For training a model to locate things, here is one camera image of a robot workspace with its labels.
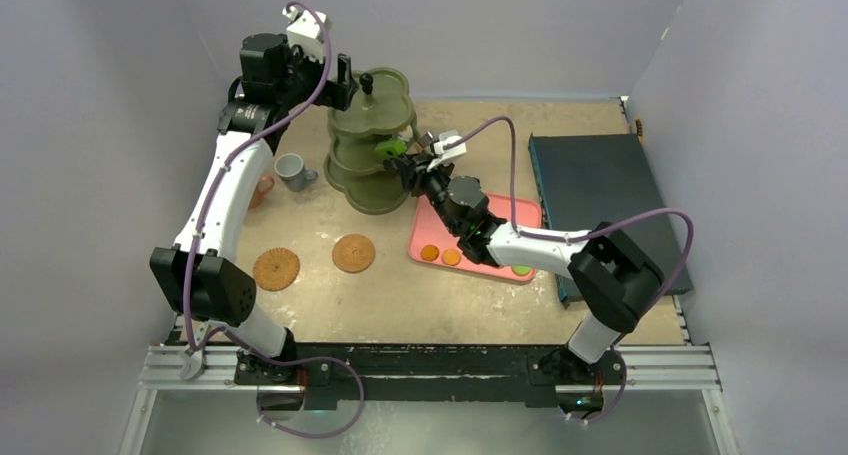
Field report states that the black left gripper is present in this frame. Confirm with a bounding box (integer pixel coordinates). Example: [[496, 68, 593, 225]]
[[276, 35, 357, 111]]

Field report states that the green three-tier stand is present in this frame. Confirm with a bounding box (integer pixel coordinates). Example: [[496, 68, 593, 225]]
[[323, 67, 419, 215]]

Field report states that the pink serving tray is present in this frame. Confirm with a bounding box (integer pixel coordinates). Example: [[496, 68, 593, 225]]
[[407, 192, 543, 284]]

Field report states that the green macaron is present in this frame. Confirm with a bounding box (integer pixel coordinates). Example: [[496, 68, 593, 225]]
[[511, 266, 533, 277]]

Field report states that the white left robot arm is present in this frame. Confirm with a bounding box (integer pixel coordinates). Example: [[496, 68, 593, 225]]
[[150, 33, 358, 384]]

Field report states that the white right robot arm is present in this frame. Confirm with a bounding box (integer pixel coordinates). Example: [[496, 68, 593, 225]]
[[383, 153, 665, 382]]

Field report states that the round orange cookie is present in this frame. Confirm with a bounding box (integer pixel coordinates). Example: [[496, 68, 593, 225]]
[[441, 249, 462, 266]]

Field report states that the grey mug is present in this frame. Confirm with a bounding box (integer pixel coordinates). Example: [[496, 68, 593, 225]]
[[274, 153, 318, 192]]

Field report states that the orange mug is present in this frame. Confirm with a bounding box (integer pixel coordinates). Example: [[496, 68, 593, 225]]
[[248, 175, 276, 210]]

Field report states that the dark grey flat box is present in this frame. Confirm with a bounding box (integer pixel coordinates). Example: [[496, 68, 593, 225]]
[[528, 133, 681, 308]]

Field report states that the left woven coaster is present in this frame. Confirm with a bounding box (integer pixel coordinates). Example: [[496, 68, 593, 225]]
[[253, 247, 300, 291]]

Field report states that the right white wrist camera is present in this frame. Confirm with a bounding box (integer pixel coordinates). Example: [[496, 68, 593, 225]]
[[427, 130, 467, 171]]

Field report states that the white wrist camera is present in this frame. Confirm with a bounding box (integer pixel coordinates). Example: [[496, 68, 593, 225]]
[[427, 130, 467, 171], [282, 7, 331, 63]]

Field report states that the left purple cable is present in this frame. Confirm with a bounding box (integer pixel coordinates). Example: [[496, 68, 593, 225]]
[[182, 1, 367, 440]]

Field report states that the purple cable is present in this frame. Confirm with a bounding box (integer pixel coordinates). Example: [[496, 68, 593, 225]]
[[450, 115, 696, 427], [182, 1, 367, 440]]

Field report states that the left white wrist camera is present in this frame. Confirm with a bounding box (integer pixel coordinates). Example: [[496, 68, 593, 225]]
[[282, 7, 331, 63]]

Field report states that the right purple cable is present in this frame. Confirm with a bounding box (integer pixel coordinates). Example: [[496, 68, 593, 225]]
[[450, 115, 696, 427]]

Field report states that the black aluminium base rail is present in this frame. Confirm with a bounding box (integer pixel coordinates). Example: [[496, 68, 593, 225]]
[[135, 342, 723, 414]]

